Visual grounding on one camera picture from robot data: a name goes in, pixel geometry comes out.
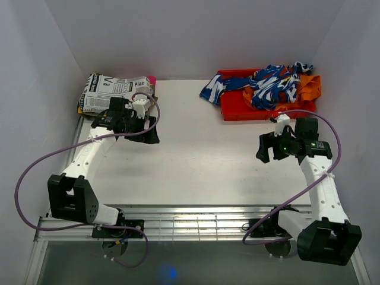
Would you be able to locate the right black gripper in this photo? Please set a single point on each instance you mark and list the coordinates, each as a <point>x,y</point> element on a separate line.
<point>267,141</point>

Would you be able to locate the orange trousers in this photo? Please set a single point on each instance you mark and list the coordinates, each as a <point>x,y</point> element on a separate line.
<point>281,92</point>

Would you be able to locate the red plastic tray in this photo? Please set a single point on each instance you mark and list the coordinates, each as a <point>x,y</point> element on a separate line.
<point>235,105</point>

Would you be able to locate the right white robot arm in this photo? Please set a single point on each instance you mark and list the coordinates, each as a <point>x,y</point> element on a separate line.
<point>328,237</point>

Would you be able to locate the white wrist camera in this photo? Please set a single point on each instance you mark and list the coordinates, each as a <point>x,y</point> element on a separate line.
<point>139,108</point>
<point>281,121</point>

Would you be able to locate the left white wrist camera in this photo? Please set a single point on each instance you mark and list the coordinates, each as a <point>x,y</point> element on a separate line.
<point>139,108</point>

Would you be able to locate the newspaper print folded trousers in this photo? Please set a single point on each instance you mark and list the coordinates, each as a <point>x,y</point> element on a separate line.
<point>100,88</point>

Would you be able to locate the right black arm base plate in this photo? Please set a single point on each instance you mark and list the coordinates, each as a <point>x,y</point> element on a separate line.
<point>269,229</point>

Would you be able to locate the pink folded garment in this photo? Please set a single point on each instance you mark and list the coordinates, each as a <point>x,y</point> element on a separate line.
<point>152,79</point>

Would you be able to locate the blue white patterned trousers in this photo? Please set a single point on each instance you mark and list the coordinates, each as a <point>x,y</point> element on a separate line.
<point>218,85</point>

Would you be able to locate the aluminium frame rail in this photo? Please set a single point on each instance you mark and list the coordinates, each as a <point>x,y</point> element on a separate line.
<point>170,224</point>

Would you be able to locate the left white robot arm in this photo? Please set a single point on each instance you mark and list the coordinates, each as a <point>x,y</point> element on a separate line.
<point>71,196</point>

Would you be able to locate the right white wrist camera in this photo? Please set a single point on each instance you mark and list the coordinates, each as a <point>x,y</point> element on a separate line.
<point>281,121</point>

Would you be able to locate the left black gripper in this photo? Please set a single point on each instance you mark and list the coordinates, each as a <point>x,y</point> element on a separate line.
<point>149,136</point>

